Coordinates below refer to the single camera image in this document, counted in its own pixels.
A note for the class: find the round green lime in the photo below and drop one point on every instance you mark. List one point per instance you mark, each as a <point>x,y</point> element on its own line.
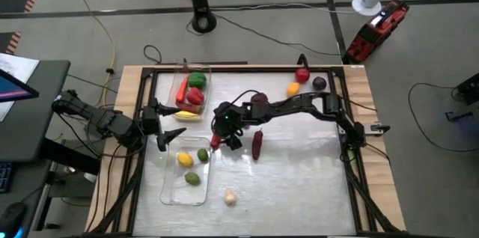
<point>203,155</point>

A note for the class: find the computer monitor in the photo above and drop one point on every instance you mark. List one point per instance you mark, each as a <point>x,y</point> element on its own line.
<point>13,88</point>

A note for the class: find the green bell pepper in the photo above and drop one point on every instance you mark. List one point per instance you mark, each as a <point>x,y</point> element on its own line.
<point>197,80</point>

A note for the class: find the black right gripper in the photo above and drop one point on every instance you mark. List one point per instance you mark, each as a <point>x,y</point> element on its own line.
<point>228,118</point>

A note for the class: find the dark purple plum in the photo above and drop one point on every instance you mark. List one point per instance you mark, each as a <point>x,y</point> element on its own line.
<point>319,83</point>

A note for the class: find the dark red onion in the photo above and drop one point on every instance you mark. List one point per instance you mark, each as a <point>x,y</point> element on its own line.
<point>259,97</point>

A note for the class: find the red apple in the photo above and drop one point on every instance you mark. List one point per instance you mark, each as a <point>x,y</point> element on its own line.
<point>302,75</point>

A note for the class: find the black floor device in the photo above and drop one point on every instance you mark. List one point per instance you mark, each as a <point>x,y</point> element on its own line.
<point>467,90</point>

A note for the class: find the black pole stand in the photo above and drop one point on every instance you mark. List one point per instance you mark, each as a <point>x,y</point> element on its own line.
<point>200,6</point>

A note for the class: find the yellow lemon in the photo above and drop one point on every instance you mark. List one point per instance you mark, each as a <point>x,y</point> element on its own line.
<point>185,159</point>

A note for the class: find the red bell pepper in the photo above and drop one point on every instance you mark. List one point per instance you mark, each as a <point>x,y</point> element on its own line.
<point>195,96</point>

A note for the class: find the green avocado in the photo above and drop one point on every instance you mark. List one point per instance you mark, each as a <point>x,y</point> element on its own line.
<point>192,178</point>

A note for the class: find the purple eggplant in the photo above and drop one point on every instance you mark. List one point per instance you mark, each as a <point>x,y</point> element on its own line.
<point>257,144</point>

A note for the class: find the white garlic bulb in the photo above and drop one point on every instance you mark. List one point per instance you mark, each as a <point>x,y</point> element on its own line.
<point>230,197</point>

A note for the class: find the black computer mouse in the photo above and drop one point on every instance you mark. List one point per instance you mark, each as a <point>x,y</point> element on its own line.
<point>11,217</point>

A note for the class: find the black clamp on frame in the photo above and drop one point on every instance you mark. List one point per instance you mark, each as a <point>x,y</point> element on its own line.
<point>302,60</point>

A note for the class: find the black desk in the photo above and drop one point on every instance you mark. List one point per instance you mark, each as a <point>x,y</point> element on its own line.
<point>33,125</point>

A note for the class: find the clear plastic bin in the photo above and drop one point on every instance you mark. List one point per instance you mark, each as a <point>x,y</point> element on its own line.
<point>179,193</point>
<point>207,96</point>

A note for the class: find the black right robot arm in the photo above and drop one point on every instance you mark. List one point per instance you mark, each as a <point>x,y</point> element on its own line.
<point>292,105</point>

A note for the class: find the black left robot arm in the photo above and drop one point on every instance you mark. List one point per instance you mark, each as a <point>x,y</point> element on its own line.
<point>105,120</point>

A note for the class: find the orange mango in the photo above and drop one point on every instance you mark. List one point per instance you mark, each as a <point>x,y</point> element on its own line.
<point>293,89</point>

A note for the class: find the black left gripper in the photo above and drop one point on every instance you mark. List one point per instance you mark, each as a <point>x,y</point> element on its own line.
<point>150,122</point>

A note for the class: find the black keyboard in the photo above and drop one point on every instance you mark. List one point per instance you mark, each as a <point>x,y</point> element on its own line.
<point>4,177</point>

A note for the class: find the white paper sheet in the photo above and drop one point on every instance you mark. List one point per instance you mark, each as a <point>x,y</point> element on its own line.
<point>18,66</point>

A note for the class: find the black aluminium table frame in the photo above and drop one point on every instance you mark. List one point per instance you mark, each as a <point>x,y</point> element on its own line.
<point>243,69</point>

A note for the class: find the red black tool case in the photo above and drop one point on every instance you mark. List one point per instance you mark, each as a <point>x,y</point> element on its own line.
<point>374,32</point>

